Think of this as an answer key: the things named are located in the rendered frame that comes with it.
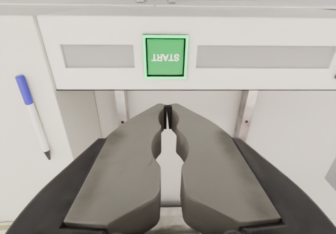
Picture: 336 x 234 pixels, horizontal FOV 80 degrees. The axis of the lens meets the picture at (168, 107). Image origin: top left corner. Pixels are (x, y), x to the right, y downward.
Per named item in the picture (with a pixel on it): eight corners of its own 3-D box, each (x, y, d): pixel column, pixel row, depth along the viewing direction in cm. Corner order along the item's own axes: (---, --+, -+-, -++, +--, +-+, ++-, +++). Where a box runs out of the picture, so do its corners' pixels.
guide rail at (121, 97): (138, 217, 65) (137, 227, 62) (132, 217, 65) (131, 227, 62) (124, 64, 40) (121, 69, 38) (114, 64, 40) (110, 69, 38)
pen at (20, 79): (51, 161, 32) (20, 77, 25) (44, 161, 32) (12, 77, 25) (54, 157, 33) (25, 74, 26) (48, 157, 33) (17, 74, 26)
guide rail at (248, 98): (222, 216, 65) (225, 225, 63) (216, 216, 65) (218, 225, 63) (257, 64, 41) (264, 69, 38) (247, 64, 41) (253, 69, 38)
